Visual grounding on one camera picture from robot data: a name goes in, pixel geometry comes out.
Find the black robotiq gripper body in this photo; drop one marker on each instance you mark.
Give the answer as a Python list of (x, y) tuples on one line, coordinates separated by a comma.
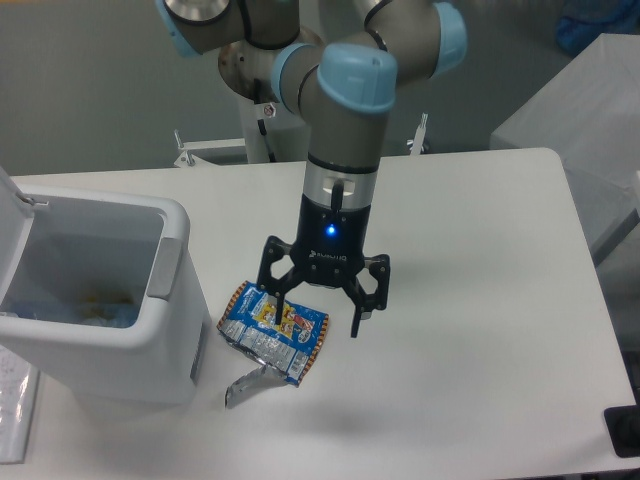
[(328, 249)]

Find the crushed clear plastic bottle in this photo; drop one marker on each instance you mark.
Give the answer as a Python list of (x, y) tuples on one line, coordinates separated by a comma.
[(50, 311)]

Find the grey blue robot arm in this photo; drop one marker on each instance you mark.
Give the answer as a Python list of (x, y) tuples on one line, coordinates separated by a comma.
[(267, 23)]

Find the yellow white trash in can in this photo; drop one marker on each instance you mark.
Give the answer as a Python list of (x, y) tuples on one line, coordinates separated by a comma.
[(113, 310)]

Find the white plastic trash can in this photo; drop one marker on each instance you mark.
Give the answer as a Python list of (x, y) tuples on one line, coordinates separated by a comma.
[(98, 291)]

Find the blue snack wrapper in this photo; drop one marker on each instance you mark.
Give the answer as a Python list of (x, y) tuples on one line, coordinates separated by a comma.
[(284, 352)]

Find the white covered side table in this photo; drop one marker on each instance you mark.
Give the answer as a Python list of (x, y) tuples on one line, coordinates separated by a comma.
[(589, 115)]

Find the white paper sheet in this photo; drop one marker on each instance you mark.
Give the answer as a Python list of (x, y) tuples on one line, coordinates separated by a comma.
[(19, 387)]

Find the black device at table edge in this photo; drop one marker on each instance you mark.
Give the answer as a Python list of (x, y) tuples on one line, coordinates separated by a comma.
[(623, 426)]

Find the blue bag in background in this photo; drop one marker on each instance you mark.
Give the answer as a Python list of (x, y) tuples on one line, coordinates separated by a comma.
[(582, 22)]

